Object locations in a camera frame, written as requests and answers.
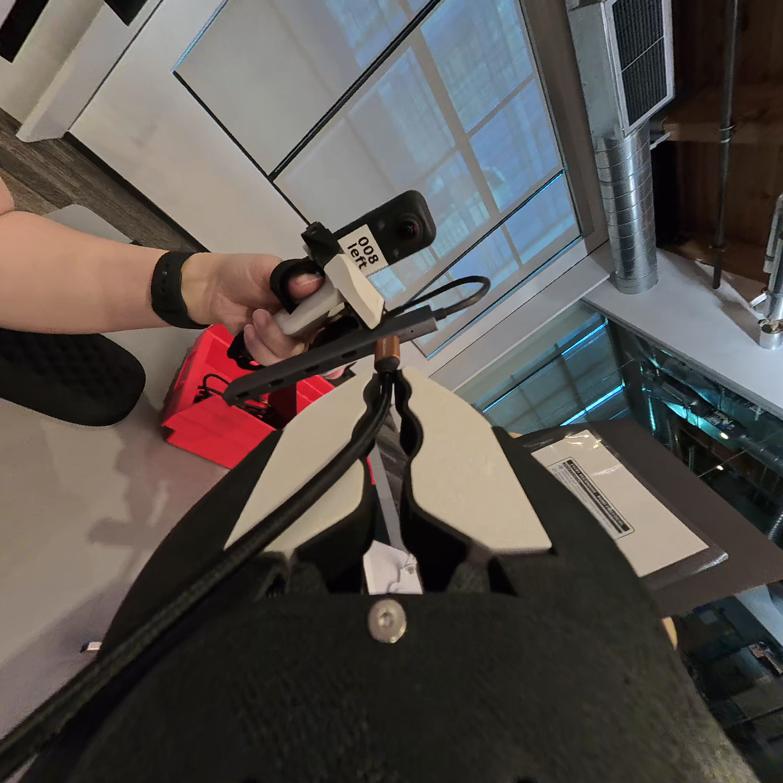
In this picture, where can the silver metal fixture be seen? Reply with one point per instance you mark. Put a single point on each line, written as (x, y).
(772, 330)

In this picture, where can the white stand base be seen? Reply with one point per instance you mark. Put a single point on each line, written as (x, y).
(385, 569)

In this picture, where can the person's left hand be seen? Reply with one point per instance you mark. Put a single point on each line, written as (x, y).
(232, 293)

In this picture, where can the black wall frame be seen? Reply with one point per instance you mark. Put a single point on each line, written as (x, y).
(18, 24)
(125, 9)

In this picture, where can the dark display board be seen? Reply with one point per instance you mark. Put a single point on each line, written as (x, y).
(703, 465)

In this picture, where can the large glass window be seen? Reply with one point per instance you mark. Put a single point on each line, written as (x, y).
(489, 140)

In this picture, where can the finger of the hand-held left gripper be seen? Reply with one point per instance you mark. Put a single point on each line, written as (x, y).
(358, 293)

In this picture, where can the white instruction sheet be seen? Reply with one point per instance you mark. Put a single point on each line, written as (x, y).
(642, 526)

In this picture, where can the black wrist watch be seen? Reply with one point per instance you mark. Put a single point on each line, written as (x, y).
(168, 287)

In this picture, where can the round metal air duct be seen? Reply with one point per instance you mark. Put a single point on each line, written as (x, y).
(630, 214)

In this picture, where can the small silver usb plug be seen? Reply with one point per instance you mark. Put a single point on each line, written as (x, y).
(92, 646)

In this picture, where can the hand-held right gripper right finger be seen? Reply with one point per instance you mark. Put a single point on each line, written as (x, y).
(471, 483)

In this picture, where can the dark metal pipe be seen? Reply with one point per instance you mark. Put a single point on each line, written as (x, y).
(727, 122)

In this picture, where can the red plastic bin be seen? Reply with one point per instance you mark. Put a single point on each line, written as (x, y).
(208, 428)

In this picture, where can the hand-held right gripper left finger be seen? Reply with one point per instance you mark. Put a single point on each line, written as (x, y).
(306, 465)

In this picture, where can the metal duct with vent grille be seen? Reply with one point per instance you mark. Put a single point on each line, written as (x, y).
(642, 61)

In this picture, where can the interior glass panel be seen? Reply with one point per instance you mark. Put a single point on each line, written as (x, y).
(673, 397)

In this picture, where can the grey usb hub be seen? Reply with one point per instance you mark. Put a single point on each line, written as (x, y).
(318, 362)

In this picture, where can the person's left forearm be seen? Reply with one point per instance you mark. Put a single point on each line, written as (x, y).
(73, 275)

